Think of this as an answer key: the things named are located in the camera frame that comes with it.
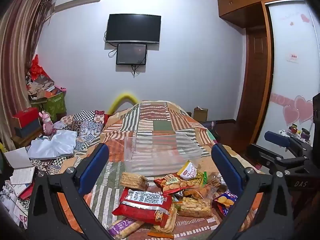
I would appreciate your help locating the red plastic bag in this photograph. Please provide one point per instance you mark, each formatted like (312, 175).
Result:
(37, 67)

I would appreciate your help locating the orange spicy strip packet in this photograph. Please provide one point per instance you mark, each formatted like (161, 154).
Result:
(197, 192)

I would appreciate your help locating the clear peanut bag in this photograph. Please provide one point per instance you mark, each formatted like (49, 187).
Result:
(195, 206)

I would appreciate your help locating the grey box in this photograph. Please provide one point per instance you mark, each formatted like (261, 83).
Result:
(27, 130)

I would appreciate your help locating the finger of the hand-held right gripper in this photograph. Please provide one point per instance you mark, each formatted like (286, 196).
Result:
(265, 155)
(275, 137)

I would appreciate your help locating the large red snack packet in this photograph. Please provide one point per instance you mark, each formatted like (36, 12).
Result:
(145, 202)

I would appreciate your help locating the purple rice cracker packet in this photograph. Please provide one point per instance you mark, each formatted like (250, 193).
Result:
(122, 227)

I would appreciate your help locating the red chip packet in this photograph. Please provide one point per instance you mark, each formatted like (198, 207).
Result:
(172, 183)

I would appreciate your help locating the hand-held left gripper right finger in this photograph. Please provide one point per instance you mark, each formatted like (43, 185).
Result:
(223, 160)

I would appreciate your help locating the green snack packet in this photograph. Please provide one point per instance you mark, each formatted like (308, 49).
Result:
(201, 177)

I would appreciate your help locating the white heart-decorated sliding door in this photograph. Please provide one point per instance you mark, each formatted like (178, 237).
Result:
(292, 85)

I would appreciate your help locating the yellow foam tube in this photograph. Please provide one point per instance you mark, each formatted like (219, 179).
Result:
(122, 97)

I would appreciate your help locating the pink black small item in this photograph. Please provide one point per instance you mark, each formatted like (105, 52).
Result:
(61, 88)

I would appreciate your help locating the small brown cardboard box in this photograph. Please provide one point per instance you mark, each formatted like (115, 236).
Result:
(200, 114)

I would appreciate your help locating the striped patchwork bedspread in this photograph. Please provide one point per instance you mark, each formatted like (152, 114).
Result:
(155, 122)

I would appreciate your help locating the pink rabbit toy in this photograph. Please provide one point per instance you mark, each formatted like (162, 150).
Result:
(47, 125)

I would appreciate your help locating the open white notebook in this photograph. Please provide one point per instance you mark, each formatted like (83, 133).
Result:
(17, 165)

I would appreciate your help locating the light blue cloth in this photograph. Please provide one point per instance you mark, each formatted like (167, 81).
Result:
(55, 145)

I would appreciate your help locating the checkered patterned quilt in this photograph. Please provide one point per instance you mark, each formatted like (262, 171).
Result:
(87, 125)

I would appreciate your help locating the clear brown cracker pack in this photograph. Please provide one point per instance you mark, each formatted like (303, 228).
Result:
(133, 180)

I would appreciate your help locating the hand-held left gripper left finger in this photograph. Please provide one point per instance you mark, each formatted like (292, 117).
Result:
(96, 160)

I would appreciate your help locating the blue potato chip packet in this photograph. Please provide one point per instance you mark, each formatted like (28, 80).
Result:
(225, 200)

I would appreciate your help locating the striped brown curtain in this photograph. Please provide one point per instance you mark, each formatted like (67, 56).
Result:
(17, 55)

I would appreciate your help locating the wooden overhead cabinet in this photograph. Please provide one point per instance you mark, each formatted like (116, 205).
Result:
(240, 2)

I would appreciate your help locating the white yellow snack packet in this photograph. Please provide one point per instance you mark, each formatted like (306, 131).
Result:
(189, 171)

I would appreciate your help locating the orange rice cake packet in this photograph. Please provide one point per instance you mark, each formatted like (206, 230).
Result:
(167, 220)

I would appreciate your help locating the pile of paper bags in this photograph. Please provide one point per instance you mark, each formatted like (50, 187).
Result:
(41, 87)

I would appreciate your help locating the green cardboard box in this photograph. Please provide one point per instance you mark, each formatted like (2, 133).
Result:
(55, 106)

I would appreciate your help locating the brown wooden door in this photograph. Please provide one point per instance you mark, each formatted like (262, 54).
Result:
(255, 80)

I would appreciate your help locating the red box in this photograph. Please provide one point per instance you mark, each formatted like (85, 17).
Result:
(25, 117)

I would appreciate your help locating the small black wall monitor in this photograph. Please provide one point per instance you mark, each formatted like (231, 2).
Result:
(131, 53)

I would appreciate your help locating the black wall television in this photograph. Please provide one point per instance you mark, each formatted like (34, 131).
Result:
(133, 27)

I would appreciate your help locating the clear plastic container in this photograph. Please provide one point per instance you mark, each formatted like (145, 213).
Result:
(150, 155)

